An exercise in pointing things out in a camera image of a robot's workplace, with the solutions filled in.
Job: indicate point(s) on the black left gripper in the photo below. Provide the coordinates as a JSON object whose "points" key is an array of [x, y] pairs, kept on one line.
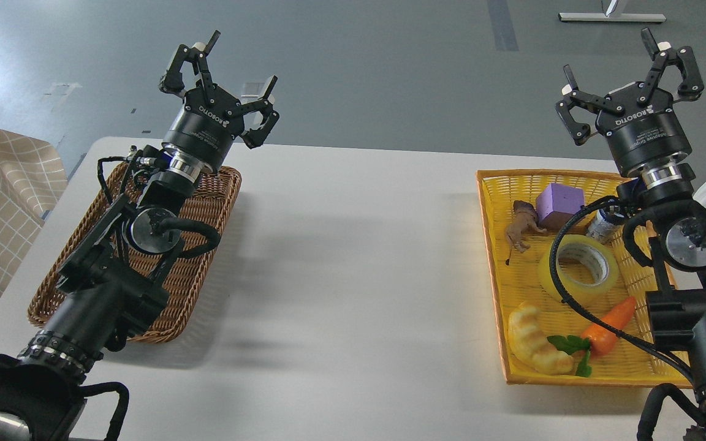
{"points": [[206, 131]]}

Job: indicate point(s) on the toy croissant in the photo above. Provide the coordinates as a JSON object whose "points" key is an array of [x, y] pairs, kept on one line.
{"points": [[530, 345]]}

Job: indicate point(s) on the orange toy carrot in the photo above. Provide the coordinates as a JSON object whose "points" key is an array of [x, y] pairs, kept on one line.
{"points": [[595, 340]]}

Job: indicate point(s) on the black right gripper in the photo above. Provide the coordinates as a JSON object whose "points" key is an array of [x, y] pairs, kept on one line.
{"points": [[637, 120]]}

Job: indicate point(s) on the yellow tape roll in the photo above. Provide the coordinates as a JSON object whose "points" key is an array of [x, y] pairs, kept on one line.
{"points": [[587, 269]]}

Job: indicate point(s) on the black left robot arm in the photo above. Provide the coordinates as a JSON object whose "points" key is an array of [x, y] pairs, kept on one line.
{"points": [[114, 279]]}

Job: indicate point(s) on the brown toy animal figure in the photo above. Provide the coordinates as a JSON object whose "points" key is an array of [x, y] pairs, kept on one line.
{"points": [[525, 219]]}

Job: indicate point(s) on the yellow plastic basket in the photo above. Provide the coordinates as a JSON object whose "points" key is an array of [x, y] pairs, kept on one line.
{"points": [[626, 365]]}

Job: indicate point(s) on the small jar dark lid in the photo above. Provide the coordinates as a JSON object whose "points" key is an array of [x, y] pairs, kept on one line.
{"points": [[605, 225]]}

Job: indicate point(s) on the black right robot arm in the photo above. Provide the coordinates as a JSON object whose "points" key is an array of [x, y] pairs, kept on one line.
{"points": [[665, 228]]}

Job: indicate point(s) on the purple foam block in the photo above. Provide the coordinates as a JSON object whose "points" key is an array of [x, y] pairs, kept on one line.
{"points": [[557, 204]]}

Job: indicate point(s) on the white metal stand base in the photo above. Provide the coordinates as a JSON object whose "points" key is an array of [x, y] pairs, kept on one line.
{"points": [[611, 12]]}

